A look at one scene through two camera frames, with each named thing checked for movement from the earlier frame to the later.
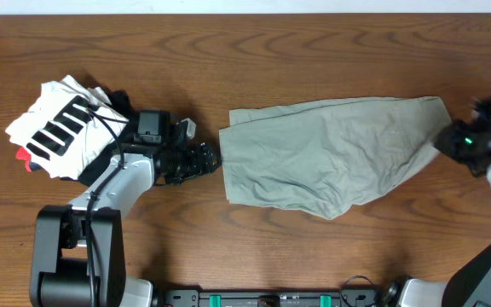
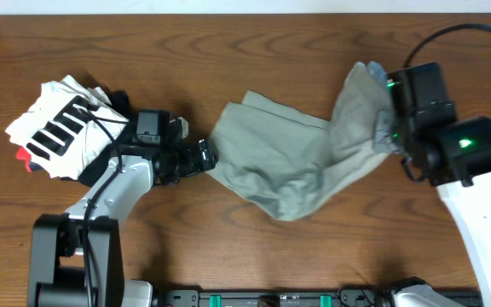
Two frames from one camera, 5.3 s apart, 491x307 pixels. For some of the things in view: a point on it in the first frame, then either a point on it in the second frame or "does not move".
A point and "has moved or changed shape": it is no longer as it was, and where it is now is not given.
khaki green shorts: [320, 158] has moved or changed shape
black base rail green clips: [345, 298] does not move
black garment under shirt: [121, 102] does not move
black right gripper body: [461, 143] → [401, 134]
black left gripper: [199, 165] does not move
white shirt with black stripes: [66, 122] does not move
